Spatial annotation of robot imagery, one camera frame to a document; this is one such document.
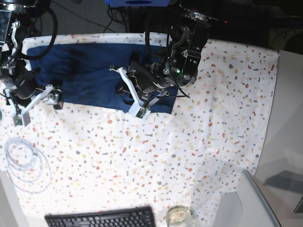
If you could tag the dark blue t-shirt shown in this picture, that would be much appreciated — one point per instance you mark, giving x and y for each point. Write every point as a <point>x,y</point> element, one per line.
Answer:
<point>85,74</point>

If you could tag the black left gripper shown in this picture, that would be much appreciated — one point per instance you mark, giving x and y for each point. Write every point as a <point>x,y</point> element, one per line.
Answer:
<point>148,80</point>

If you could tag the blue box with oval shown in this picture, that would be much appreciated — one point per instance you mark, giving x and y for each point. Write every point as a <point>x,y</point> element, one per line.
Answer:
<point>137,3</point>

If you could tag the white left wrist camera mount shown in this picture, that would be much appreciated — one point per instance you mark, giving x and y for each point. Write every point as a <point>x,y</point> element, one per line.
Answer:
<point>143,101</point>

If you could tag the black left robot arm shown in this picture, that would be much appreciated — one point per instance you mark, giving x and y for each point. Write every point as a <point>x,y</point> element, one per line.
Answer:
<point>187,24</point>

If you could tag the clear glass jar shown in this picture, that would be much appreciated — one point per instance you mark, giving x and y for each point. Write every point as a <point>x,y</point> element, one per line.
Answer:
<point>179,216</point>

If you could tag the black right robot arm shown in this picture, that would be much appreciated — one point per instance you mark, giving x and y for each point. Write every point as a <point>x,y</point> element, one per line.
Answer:
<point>16,24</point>

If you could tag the black computer keyboard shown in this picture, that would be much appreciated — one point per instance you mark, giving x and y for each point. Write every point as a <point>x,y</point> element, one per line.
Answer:
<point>135,217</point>

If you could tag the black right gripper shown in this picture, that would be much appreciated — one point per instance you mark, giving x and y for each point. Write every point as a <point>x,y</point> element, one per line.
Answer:
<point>23,85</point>

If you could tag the terrazzo patterned table cloth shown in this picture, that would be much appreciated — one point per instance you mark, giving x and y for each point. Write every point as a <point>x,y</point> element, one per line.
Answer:
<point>85,158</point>

